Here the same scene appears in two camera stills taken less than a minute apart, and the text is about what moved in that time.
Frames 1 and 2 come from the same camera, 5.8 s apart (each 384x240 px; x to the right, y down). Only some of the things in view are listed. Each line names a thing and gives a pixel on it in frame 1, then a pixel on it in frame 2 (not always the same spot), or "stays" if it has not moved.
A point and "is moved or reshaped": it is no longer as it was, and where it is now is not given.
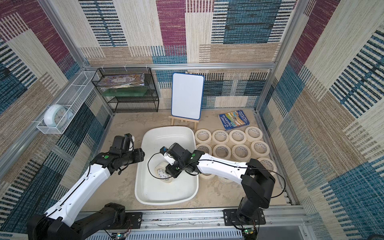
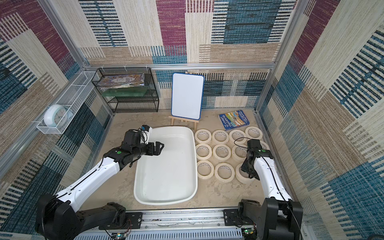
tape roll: (160, 170) is moved or reshaped
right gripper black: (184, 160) → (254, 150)
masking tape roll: (220, 136) stays
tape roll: (205, 148) stays
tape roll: (222, 151) stays
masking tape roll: (253, 134) stays
